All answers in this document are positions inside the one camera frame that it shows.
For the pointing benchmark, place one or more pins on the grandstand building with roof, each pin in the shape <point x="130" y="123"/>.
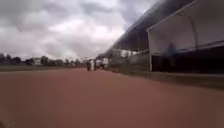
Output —
<point x="136" y="36"/>

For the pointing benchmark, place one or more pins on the red running track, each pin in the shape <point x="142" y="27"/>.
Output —
<point x="100" y="100"/>

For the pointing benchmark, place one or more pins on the white shelter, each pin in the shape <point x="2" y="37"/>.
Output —
<point x="173" y="33"/>

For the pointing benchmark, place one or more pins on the row of trees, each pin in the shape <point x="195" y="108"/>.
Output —
<point x="43" y="61"/>

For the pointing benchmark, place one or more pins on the white building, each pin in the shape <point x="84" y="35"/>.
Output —
<point x="37" y="62"/>

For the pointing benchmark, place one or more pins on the grass strip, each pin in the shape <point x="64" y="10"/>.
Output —
<point x="186" y="80"/>

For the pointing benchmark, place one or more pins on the grass field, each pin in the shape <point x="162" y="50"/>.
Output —
<point x="33" y="68"/>

